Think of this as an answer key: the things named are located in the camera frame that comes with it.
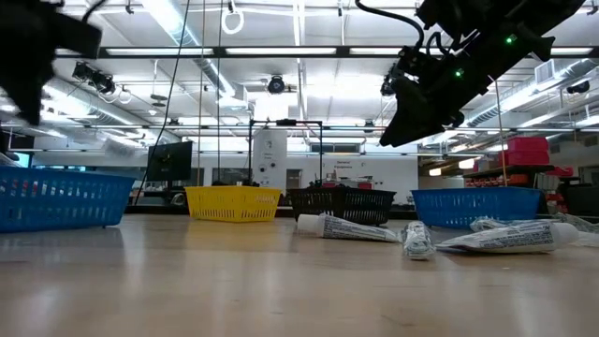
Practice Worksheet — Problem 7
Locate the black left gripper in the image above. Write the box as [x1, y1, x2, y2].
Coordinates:
[0, 0, 103, 126]

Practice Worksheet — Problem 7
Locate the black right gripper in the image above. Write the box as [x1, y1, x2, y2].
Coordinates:
[378, 41, 497, 149]

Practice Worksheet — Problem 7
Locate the white travel toothpaste tube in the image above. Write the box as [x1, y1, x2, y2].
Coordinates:
[297, 212, 400, 243]
[434, 221, 580, 255]
[401, 220, 437, 261]

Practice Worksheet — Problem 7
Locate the blue plastic basket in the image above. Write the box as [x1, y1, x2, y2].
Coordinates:
[410, 186, 544, 229]
[0, 167, 137, 234]

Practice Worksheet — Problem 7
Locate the black plastic basket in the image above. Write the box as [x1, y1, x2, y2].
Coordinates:
[287, 186, 398, 227]

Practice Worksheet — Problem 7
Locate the red storage bin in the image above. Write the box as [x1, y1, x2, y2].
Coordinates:
[507, 136, 549, 154]
[498, 150, 551, 168]

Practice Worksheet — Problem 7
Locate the black computer monitor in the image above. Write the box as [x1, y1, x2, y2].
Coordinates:
[146, 140, 194, 203]

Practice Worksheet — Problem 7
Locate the yellow plastic basket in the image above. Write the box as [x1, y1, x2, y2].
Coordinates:
[184, 185, 284, 223]

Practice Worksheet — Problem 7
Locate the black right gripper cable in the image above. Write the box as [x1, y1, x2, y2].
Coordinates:
[354, 0, 426, 49]

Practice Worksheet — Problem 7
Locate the black hanging cable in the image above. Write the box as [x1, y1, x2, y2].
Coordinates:
[134, 0, 192, 205]

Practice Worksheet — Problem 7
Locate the white cable loop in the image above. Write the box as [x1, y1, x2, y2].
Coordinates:
[220, 7, 245, 37]

